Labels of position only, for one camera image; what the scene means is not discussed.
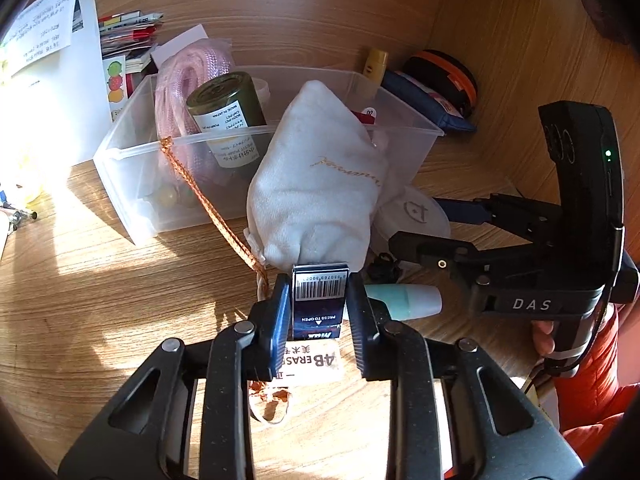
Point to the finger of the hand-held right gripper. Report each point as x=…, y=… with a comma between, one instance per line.
x=460, y=211
x=430, y=252

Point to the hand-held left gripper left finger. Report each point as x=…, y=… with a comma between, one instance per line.
x=281, y=325

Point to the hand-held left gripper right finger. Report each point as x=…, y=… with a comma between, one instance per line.
x=357, y=325

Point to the dark blue barcode case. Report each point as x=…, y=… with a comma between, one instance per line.
x=320, y=310

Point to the white eraser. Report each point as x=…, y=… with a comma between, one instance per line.
x=315, y=362

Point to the white cloth pouch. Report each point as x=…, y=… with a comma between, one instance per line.
x=315, y=180

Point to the clear plastic storage box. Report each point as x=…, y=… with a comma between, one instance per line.
x=135, y=185

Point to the olive green bottle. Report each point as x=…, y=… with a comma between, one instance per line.
x=225, y=105

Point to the person's right forearm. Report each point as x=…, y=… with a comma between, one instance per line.
x=595, y=400

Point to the wooden desktop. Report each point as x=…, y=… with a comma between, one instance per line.
x=125, y=310

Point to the person's right hand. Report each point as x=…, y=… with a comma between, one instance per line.
x=544, y=340

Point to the black binder clip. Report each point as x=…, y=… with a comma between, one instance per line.
x=384, y=270

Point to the teal and white tube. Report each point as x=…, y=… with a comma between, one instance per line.
x=410, y=302

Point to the dark blue pouch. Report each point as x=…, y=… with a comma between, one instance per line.
x=425, y=97

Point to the orange and black round case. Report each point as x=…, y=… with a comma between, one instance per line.
x=450, y=72

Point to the yellow lip balm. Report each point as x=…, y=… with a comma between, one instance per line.
x=376, y=62

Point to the pale yellow small item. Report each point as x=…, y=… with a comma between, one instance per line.
x=165, y=195

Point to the small yellow bottle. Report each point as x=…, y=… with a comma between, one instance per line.
x=27, y=185

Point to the fruit sticker sheet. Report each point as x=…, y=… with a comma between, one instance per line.
x=115, y=87

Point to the small white card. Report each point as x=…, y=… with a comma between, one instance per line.
x=180, y=45

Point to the white folded card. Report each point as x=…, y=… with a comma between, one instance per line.
x=82, y=90

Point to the stack of booklets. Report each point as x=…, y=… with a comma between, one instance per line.
x=127, y=35

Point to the printed white paper sheet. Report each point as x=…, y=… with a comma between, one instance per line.
x=40, y=25

